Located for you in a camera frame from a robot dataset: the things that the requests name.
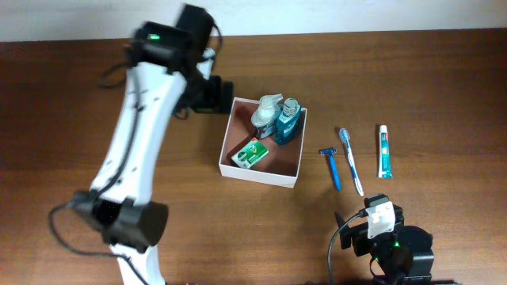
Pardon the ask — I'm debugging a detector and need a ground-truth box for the clear pump soap bottle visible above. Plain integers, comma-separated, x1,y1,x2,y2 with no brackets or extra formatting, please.
251,93,284,139

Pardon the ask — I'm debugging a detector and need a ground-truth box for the green Dettol soap box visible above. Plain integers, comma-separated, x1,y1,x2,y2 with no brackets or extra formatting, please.
231,138,269,169

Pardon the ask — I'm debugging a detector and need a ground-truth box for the blue Listerine mouthwash bottle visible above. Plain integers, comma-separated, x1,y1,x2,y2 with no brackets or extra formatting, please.
275,98,301,146

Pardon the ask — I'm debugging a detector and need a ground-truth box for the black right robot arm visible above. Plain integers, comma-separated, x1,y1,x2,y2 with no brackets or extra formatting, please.
335,205,434,284

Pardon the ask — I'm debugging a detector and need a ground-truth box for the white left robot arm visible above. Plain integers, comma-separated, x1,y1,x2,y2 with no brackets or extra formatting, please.
68,4,234,284

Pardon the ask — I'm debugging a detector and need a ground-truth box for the blue disposable razor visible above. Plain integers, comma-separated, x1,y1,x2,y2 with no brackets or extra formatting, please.
319,148,342,192

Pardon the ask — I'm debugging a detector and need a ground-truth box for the green white toothpaste tube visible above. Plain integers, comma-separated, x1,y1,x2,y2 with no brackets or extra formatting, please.
378,125,393,179

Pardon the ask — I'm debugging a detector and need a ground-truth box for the white box pink inside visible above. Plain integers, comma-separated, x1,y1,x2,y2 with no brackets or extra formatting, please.
219,97,307,188

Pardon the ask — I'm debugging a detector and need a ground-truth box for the blue white toothbrush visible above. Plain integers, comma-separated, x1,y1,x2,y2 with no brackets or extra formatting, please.
338,128,364,196

